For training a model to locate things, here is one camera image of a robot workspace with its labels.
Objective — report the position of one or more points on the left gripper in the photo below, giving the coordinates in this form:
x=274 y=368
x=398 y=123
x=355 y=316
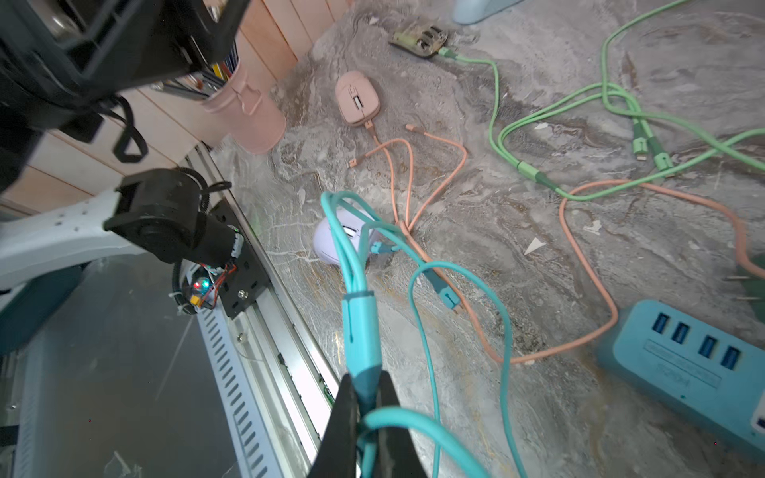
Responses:
x=64 y=65

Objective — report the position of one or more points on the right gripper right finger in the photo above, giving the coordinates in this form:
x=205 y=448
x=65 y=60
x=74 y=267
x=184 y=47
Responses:
x=396 y=456

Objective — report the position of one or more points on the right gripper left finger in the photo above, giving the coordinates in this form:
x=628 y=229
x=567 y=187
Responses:
x=337 y=454

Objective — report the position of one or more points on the lavender wireless mouse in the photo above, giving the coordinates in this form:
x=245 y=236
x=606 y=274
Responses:
x=323 y=240

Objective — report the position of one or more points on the blue power strip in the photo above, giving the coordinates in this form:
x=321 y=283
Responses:
x=713 y=378

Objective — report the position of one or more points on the light green USB charger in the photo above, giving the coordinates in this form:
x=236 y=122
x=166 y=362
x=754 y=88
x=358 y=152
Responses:
x=753 y=290

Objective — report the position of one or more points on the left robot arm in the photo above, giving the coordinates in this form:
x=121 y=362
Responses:
x=163 y=212

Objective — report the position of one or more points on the pink mouse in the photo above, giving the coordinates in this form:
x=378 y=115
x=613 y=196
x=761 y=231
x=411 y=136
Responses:
x=357 y=98

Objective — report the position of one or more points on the light blue mouse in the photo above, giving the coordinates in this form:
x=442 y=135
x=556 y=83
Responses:
x=468 y=12

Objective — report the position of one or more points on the pink pencil cup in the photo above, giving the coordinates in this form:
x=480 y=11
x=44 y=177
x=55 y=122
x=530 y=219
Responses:
x=250 y=116

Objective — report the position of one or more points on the camouflage green device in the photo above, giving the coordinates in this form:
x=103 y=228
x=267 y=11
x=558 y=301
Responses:
x=421 y=40

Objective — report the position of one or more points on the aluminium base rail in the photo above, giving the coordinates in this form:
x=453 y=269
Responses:
x=273 y=383

